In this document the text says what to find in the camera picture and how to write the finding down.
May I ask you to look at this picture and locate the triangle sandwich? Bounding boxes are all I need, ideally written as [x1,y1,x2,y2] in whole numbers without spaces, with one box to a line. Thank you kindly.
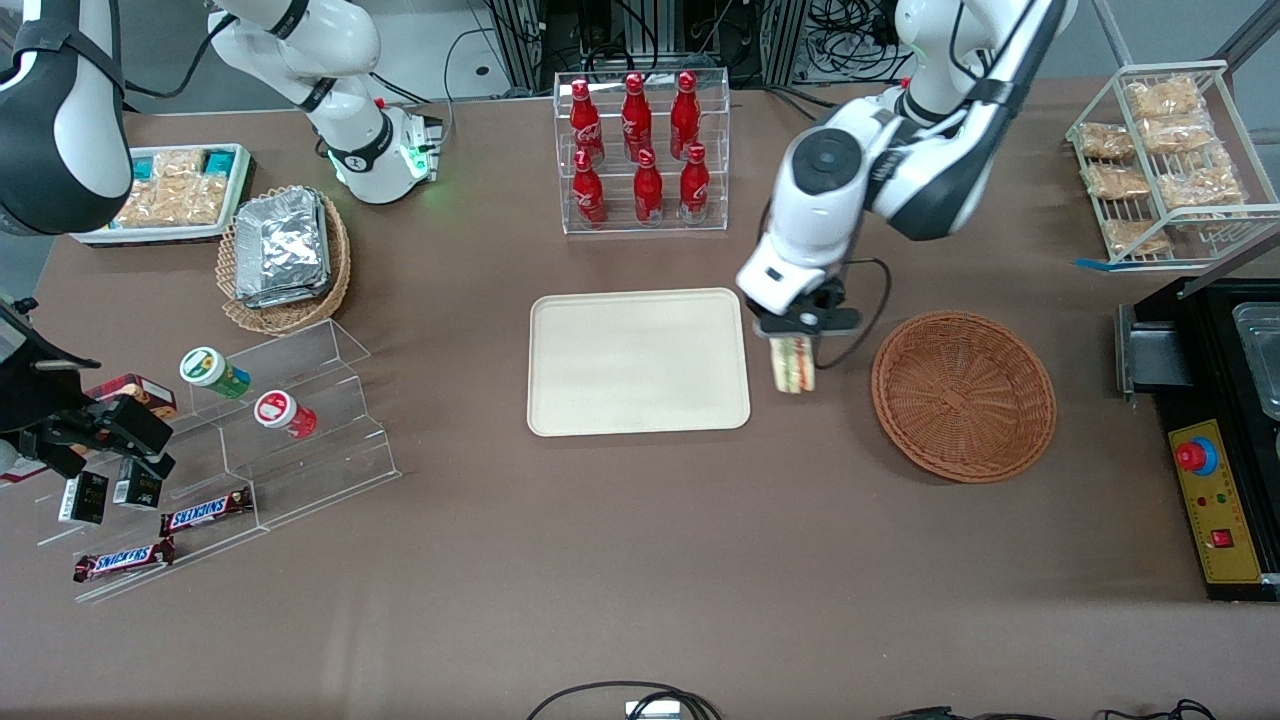
[768,335,818,396]

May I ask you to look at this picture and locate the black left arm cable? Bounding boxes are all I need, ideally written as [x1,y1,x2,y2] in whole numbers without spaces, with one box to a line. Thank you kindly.
[815,255,894,372]

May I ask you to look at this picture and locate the brown chocolate box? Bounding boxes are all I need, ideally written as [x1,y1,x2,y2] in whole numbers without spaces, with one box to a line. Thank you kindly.
[85,373,178,421]

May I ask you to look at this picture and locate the tan cracker pack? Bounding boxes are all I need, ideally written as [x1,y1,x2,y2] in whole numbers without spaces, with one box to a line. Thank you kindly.
[150,150,209,183]
[113,176,231,230]

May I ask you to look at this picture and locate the aluminium frame rack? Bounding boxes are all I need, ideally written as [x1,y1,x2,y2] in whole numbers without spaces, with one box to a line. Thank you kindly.
[480,0,813,93]

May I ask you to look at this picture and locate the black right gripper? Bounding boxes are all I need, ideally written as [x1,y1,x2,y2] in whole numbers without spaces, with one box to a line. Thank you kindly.
[38,394,178,482]

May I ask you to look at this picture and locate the brown snickers bar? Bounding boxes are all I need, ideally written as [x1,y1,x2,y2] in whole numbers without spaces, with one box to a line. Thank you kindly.
[72,538,177,583]
[160,487,254,538]

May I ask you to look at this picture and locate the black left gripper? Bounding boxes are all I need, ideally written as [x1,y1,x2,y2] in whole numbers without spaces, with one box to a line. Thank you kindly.
[752,283,864,367]

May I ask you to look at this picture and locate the brown round wicker basket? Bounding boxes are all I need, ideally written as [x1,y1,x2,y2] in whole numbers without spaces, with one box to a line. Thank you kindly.
[871,311,1058,485]

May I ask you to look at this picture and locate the white wire rack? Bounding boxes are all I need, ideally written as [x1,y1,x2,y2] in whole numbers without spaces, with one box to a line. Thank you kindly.
[1065,60,1280,269]

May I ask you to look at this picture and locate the light oval wicker basket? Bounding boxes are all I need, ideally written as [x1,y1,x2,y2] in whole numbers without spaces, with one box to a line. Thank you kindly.
[216,185,353,336]

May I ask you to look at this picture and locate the beige rectangular tray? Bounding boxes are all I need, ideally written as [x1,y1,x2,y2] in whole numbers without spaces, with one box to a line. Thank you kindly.
[527,288,752,438]

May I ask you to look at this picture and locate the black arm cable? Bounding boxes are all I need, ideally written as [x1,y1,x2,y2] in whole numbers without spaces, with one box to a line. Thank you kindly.
[815,255,894,372]
[118,10,241,101]

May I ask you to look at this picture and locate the tan pastry pack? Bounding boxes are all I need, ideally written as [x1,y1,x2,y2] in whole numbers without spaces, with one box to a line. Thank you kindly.
[1085,163,1152,201]
[1103,218,1173,257]
[1158,160,1247,213]
[1078,122,1137,162]
[1125,77,1207,120]
[1140,115,1219,157]

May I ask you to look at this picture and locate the white plastic snack tray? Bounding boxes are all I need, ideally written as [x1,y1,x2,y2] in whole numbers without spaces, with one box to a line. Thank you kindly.
[70,143,256,247]

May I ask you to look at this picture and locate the red cola bottle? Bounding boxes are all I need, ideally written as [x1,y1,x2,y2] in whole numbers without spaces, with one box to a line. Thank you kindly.
[679,143,712,224]
[572,148,608,229]
[633,148,665,227]
[669,70,702,159]
[570,80,606,167]
[621,72,654,161]

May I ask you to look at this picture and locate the black looped cable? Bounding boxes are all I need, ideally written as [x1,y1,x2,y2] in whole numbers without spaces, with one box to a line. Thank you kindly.
[527,681,723,720]

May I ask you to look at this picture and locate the silver foil pack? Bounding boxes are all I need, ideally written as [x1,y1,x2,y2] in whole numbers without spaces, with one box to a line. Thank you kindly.
[240,200,334,310]
[234,188,329,297]

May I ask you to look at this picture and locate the black cable bundle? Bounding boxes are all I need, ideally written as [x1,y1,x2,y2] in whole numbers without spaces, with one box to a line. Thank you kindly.
[805,0,906,83]

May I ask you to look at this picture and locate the yellow control panel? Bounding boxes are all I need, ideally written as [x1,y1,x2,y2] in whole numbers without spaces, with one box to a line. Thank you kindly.
[1168,418,1263,585]

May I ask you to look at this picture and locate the grey metal bracket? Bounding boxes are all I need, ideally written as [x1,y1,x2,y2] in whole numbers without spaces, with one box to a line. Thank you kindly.
[1117,305,1193,403]

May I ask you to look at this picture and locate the small black box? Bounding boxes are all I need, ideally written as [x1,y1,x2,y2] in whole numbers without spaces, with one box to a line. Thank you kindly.
[57,470,109,526]
[112,458,163,511]

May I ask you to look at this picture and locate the black appliance base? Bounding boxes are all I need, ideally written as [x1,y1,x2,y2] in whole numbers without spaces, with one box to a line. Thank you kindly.
[1117,274,1280,602]

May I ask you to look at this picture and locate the clear acrylic bottle rack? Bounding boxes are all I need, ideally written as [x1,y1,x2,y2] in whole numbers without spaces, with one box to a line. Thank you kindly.
[554,68,731,236]

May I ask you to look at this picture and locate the red lidded snack cup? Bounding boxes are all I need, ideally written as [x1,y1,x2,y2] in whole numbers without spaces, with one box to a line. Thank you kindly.
[253,390,318,440]

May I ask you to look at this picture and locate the steel pan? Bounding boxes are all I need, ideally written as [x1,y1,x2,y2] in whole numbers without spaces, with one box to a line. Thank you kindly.
[1232,300,1280,421]

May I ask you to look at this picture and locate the clear acrylic stepped shelf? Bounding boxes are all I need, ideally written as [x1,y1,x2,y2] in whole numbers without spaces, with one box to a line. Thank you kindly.
[35,318,403,605]

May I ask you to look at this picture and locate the black thin cable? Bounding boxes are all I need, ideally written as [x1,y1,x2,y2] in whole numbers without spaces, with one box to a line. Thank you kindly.
[880,698,1217,720]

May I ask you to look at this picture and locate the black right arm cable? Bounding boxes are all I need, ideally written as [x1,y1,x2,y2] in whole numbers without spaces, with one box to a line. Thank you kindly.
[118,10,241,101]

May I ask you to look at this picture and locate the green lidded snack cup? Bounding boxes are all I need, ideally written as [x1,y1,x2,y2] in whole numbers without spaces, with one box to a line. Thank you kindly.
[179,346,252,400]

